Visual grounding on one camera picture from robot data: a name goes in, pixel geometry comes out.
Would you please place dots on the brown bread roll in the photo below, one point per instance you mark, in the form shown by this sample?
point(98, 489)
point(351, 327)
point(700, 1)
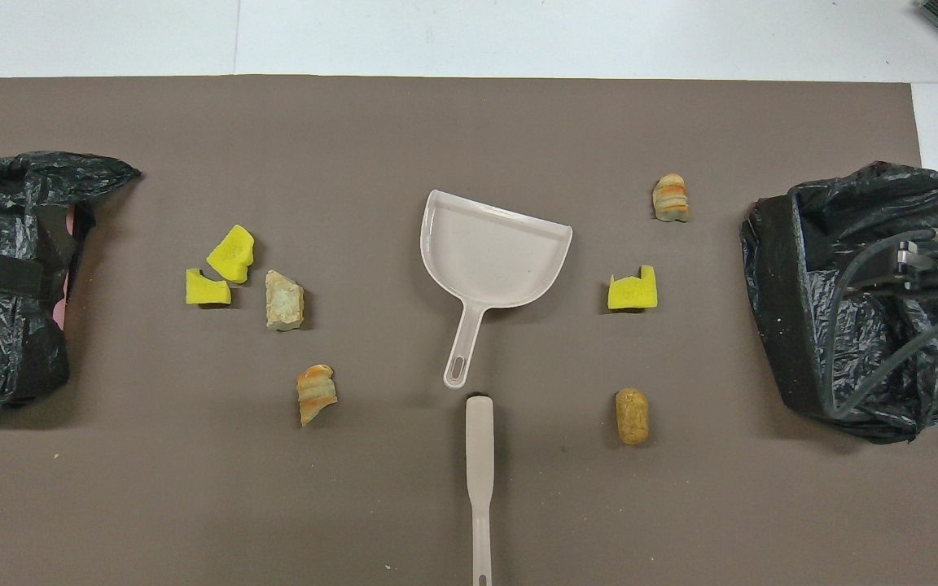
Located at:
point(633, 417)

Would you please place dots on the beige plastic dustpan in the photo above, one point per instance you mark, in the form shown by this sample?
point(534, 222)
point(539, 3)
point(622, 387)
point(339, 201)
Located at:
point(489, 256)

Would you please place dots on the pale bread piece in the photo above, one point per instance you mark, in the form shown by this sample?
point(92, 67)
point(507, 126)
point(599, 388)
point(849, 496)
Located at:
point(283, 301)

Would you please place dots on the black-bagged pink trash bin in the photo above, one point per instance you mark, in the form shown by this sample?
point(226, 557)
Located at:
point(5, 203)

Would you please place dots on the beige hand brush black bristles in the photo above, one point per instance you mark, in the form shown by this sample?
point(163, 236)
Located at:
point(479, 456)

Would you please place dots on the yellow green sponge piece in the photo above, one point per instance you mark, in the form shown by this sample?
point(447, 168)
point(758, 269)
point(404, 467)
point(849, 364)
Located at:
point(207, 290)

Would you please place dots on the notched yellow sponge piece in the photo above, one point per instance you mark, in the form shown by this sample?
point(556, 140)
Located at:
point(632, 293)

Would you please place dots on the orange striped croissant piece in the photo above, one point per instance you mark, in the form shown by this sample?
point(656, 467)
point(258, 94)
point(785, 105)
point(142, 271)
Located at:
point(314, 395)
point(670, 198)

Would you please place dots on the large yellow sponge piece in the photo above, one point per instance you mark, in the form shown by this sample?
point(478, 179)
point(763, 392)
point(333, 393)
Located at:
point(230, 254)

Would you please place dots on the brown table mat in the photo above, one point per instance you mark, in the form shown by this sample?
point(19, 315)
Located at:
point(436, 122)

